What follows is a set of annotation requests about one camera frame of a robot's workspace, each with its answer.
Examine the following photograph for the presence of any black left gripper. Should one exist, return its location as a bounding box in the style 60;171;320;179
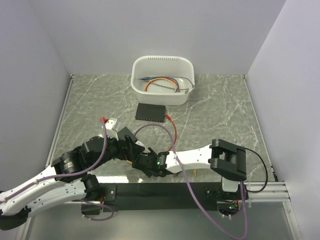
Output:
89;131;145;171

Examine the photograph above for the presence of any black network switch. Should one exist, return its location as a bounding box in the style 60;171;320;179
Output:
117;127;138;143
135;103;166;123

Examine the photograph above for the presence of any yellow ethernet cable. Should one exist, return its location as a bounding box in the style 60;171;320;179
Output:
126;159;198;177

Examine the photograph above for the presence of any red ethernet cable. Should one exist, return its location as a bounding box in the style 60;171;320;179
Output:
165;113;178;152

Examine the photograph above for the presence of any black cable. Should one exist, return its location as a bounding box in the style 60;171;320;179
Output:
243;146;269;193

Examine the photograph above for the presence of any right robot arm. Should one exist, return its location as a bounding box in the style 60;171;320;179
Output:
131;138;247;200

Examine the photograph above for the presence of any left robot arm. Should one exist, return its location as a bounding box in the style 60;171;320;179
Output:
0;135;145;231

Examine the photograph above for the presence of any white plastic bin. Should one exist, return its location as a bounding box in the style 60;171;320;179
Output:
130;55;195;106

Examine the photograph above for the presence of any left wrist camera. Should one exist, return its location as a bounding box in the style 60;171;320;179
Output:
100;116;121;140

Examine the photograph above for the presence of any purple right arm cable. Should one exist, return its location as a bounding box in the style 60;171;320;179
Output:
134;124;249;240

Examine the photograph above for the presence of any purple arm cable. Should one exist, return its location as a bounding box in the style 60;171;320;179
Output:
134;124;249;240
0;119;115;222

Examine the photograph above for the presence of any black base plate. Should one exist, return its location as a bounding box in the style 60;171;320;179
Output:
86;182;241;212

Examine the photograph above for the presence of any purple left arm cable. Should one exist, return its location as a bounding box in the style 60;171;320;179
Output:
0;119;115;222

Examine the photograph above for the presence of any orange cable in bin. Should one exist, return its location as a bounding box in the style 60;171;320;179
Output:
146;77;181;93

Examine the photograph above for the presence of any red cable in bin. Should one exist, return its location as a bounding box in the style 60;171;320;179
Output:
144;77;181;93

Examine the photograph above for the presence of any blue cable in bin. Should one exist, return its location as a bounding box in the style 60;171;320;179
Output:
138;76;180;87

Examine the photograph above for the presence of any grey cable in bin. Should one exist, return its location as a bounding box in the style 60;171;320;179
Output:
154;75;195;95

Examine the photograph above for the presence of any aluminium rail frame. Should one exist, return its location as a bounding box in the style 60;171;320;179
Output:
14;73;301;240

